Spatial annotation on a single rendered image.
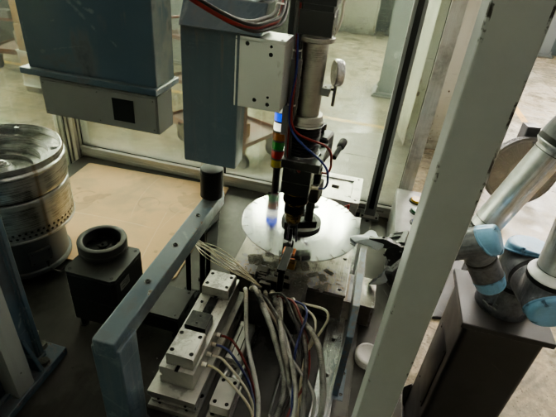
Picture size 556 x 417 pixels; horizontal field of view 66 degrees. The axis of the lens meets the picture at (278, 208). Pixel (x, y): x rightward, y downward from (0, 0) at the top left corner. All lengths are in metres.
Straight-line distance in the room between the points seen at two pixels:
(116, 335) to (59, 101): 0.55
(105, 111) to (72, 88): 0.08
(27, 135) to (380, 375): 1.16
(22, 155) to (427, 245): 1.17
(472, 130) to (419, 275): 0.14
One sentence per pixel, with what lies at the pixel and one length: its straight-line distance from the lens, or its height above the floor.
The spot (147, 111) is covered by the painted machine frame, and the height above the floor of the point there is 1.28.
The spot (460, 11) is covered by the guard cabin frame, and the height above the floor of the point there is 1.47.
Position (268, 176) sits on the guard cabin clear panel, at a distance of 1.69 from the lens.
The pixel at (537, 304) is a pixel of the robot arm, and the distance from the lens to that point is 1.22.
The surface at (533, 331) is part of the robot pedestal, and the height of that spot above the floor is 0.75.
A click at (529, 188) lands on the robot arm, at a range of 1.20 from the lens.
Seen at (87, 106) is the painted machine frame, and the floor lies 1.27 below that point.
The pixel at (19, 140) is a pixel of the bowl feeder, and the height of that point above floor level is 1.07.
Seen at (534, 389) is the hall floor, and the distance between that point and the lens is 2.39.
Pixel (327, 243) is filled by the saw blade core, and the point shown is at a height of 0.95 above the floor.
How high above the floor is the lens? 1.63
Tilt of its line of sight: 33 degrees down
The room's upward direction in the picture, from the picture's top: 6 degrees clockwise
